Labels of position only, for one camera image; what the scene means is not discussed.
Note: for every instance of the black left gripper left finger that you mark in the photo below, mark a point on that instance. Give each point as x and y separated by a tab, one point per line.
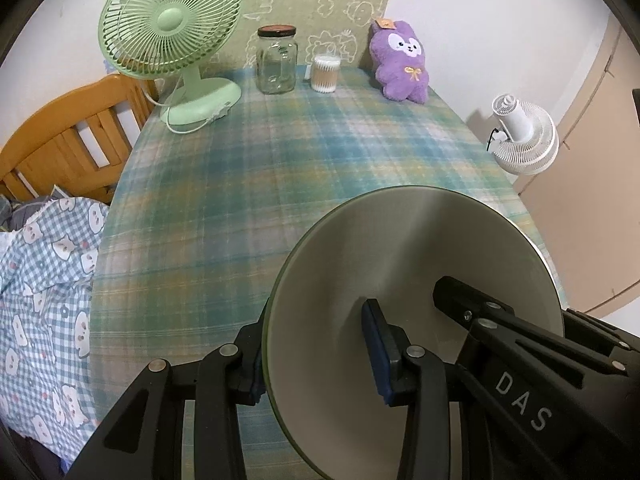
141	437

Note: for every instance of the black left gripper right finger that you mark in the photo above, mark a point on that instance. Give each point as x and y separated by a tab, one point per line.
408	375

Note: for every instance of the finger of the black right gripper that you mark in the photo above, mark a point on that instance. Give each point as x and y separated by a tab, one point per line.
543	415
601	346

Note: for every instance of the large green rimmed bowl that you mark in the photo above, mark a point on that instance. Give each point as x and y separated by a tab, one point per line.
391	245

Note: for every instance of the beige cabinet door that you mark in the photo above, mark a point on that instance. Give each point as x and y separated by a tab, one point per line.
586	205

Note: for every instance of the white floor fan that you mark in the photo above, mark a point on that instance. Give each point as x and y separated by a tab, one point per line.
526	142

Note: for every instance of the blue checkered bedding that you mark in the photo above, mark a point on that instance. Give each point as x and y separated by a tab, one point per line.
47	269

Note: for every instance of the plaid green blue tablecloth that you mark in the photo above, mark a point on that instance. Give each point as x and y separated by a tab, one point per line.
201	224

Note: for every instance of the purple plush bunny toy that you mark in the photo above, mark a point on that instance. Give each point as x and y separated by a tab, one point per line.
398	60

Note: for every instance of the cotton swab container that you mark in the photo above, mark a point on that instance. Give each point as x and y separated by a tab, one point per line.
324	73

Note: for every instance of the glass jar black lid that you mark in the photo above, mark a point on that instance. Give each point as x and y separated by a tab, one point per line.
276	59

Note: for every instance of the green desk fan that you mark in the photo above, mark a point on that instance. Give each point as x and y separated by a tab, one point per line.
153	39

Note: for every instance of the wooden bed frame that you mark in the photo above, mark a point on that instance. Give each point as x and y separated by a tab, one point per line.
76	141

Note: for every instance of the green cartoon wall mat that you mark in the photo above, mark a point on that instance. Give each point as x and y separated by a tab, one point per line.
340	27

